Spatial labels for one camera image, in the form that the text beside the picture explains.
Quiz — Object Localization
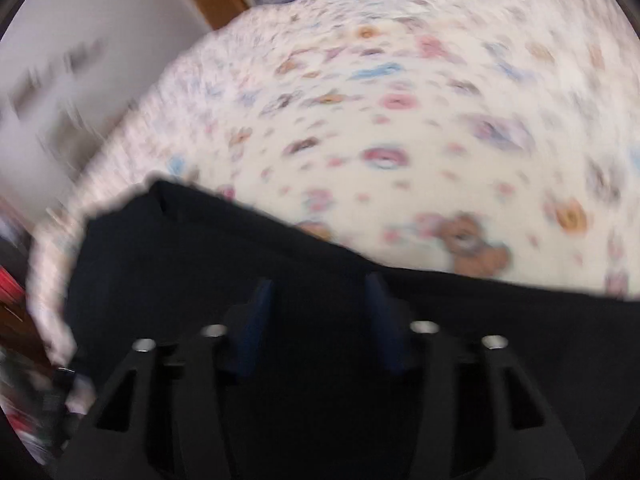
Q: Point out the black pants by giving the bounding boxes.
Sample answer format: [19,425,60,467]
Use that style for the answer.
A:
[58,181,639,479]

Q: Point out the teddy bear print blanket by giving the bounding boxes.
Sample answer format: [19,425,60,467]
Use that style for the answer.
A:
[27,0,639,363]

